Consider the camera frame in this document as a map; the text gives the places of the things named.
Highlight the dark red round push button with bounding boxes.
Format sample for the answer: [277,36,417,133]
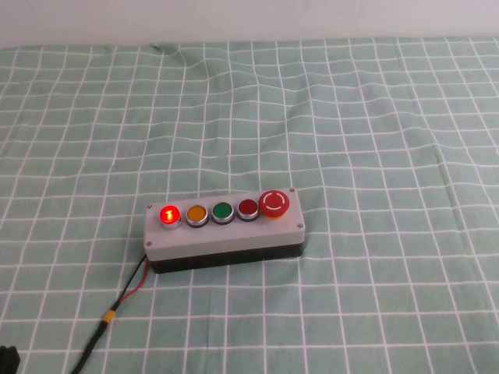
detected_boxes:
[237,199,260,223]

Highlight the red mushroom emergency stop button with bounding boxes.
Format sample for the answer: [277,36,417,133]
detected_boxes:
[258,189,290,221]

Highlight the green round push button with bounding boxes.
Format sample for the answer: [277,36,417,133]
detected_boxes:
[211,201,235,226]

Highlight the yellow round push button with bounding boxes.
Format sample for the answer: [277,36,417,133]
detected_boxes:
[185,204,209,228]

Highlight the red lit indicator lamp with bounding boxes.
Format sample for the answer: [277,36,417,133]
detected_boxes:
[159,205,182,231]

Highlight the green white checked tablecloth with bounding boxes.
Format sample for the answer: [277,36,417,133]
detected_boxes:
[0,37,499,374]

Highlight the grey black button switch box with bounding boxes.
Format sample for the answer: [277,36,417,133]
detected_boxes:
[143,187,308,275]

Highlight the thin red wire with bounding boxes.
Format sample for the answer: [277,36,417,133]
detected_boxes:
[114,258,150,309]

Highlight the thin black wire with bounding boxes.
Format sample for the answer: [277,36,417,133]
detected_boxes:
[110,255,148,312]

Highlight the thick black power cable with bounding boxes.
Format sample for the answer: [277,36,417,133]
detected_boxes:
[69,319,110,374]

